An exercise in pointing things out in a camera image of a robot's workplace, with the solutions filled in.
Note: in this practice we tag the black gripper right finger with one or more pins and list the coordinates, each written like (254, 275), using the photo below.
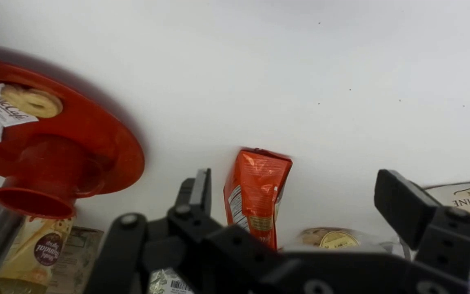
(424, 229)

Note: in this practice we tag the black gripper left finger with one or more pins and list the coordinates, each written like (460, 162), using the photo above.
(137, 255)

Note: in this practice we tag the orange foil snack pack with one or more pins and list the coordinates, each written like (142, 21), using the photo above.
(256, 190)

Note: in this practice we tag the yellow brown snack pack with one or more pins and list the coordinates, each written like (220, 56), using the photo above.
(32, 253)

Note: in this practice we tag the brown packet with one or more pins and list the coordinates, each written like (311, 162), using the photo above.
(80, 258)

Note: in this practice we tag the red plastic dish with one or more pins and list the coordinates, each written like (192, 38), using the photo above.
(76, 147)

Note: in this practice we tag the round cookie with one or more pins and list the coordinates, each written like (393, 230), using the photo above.
(32, 101)

